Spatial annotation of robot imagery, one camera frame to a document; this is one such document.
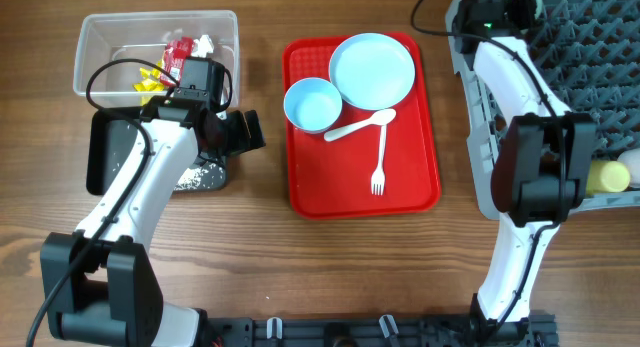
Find white rice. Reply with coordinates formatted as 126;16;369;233
174;163;227;192

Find white napkin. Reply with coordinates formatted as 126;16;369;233
191;34;215;58

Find yellow snack wrapper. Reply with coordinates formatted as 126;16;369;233
133;60;171;92

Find red snack wrapper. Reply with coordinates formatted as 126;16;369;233
160;37;195;87

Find white plastic cup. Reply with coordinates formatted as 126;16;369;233
617;148;640;189

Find yellow plastic cup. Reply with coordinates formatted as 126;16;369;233
586;160;631;195

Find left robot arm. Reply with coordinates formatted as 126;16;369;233
26;57;265;346

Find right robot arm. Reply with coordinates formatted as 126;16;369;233
452;0;596;345

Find light blue bowl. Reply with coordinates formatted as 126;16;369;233
283;77;343;134

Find red serving tray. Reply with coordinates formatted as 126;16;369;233
285;32;441;220

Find black plastic tray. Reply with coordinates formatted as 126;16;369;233
86;112;209;196

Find light blue plate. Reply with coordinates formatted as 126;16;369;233
328;33;416;111

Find white plastic spoon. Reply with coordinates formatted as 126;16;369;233
324;108;397;142

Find white plastic fork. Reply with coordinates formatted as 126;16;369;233
371;125;387;196

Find clear plastic bin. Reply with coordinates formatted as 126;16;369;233
73;10;241;107

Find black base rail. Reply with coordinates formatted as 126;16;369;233
209;314;560;347

